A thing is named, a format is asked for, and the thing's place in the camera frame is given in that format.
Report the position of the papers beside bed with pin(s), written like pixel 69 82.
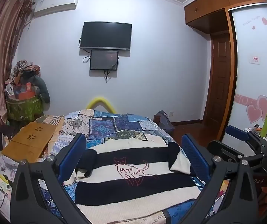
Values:
pixel 8 169

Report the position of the small black wall monitor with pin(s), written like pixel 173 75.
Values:
pixel 104 60

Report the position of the brown wooden door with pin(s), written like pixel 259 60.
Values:
pixel 219 81

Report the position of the black wall television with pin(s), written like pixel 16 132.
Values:
pixel 106 35

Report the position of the blue patchwork bedspread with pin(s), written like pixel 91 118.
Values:
pixel 98 127

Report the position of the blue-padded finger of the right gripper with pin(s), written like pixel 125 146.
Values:
pixel 237 133

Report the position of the brown wooden wardrobe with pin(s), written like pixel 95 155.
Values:
pixel 210 17

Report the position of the green laundry basket with clutter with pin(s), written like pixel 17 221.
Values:
pixel 26 94

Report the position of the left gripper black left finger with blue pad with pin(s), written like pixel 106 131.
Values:
pixel 27 204

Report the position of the yellow curved headboard tube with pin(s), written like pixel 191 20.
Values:
pixel 101 101

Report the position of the black and white striped sweater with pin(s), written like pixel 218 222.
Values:
pixel 128 179

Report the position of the grey bag on floor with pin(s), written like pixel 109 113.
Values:
pixel 162 120

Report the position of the white air conditioner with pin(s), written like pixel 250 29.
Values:
pixel 46 7

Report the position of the wooden lap desk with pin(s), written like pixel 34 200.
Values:
pixel 29 142

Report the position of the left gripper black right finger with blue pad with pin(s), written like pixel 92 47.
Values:
pixel 240 201

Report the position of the white sliding door with hearts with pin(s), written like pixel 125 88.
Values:
pixel 250 99

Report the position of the green water bottle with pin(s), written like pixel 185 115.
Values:
pixel 263 132

